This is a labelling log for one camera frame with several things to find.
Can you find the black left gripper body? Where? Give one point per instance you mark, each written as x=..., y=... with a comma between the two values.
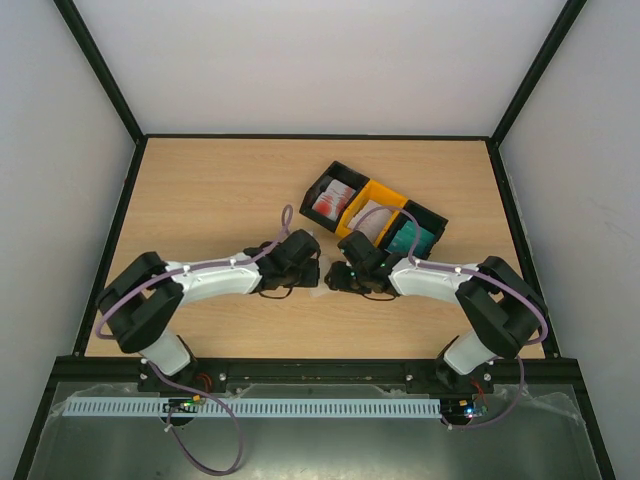
x=296, y=279

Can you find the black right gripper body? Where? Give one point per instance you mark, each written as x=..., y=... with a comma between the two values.
x=335, y=275

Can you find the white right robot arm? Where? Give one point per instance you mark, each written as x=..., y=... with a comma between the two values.
x=504, y=312

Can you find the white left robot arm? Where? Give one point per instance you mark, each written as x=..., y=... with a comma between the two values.
x=138, y=304

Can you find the pink patterned white card stack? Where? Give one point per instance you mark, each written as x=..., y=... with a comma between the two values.
x=370, y=220

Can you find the teal card stack in bin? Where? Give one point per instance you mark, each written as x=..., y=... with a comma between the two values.
x=404, y=237

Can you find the black bin with teal cards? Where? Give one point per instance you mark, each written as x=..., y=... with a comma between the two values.
x=427, y=226

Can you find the red patterned white card stack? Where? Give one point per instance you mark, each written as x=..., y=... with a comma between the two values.
x=333, y=200

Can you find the black bin with red cards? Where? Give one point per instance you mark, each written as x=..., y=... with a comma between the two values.
x=337, y=171

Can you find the yellow middle bin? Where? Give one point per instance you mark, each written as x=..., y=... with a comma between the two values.
x=377, y=192

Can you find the white slotted cable duct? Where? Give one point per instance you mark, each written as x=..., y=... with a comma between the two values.
x=123, y=407

